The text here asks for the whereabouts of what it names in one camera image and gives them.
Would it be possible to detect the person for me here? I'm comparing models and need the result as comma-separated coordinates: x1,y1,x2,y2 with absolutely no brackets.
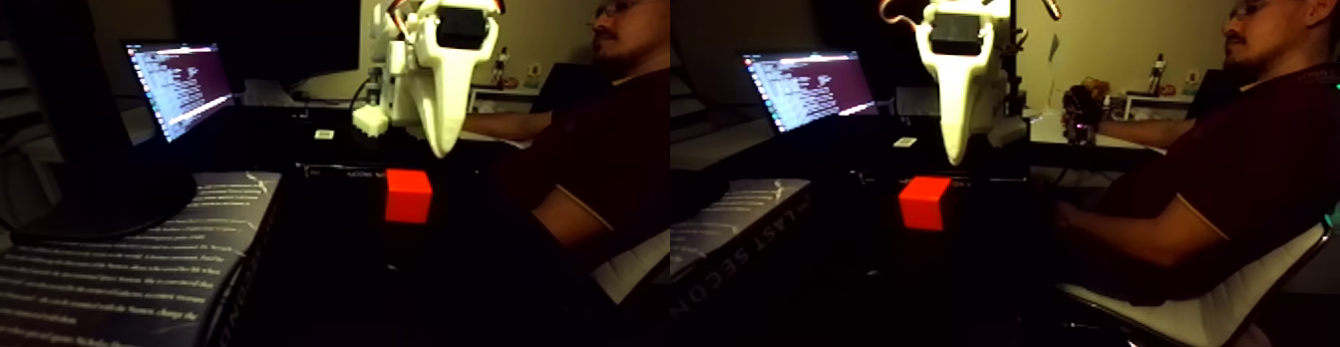
461,0,671,279

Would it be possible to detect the black background monitor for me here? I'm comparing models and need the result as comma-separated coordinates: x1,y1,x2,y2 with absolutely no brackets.
172,0,363,91

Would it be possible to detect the red cube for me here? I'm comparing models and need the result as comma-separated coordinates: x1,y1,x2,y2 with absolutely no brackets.
384,168,434,224

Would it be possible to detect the open laptop lit screen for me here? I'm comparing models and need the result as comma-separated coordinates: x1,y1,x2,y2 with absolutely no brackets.
123,40,237,145

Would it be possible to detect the black book white text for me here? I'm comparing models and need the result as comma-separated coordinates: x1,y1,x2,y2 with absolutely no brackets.
0,171,284,347

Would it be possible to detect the red servo cable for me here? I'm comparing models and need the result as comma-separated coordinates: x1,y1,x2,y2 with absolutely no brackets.
385,0,447,39

